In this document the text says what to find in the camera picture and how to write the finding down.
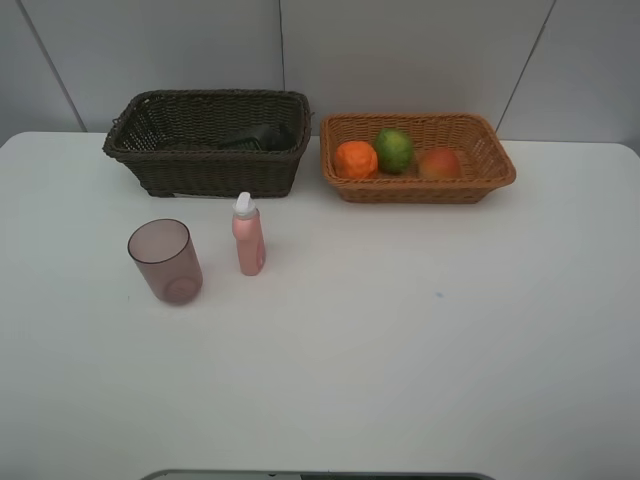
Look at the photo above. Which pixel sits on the dark green pump bottle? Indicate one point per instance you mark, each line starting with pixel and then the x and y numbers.
pixel 261 137

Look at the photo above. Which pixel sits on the orange tangerine fruit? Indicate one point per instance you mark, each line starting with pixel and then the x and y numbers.
pixel 355 160

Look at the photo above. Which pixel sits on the dark brown wicker basket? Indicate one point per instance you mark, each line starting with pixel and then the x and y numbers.
pixel 168 140

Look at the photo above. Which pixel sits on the pink bottle white cap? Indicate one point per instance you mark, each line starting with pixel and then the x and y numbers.
pixel 248 234

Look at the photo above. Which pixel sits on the light orange wicker basket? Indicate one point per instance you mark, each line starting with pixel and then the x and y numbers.
pixel 485 165

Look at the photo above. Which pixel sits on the translucent pink plastic cup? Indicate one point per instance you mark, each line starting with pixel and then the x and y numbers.
pixel 164 253

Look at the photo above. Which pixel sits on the green lime fruit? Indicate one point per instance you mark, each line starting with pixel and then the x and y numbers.
pixel 394 149

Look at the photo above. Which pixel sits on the red orange peach fruit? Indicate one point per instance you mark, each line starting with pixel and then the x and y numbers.
pixel 439 164

